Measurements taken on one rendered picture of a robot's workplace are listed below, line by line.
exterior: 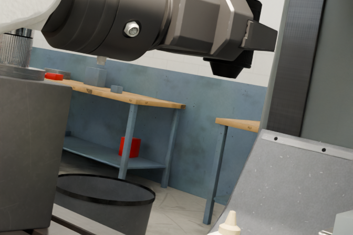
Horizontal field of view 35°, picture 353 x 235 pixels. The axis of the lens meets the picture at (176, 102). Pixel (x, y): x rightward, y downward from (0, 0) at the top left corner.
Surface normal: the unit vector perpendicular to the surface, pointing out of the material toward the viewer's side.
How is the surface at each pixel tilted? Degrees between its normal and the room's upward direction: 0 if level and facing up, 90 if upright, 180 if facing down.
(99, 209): 94
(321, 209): 63
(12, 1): 93
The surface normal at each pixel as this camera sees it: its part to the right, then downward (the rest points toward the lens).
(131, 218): 0.68, 0.22
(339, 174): -0.47, -0.51
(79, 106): -0.62, -0.07
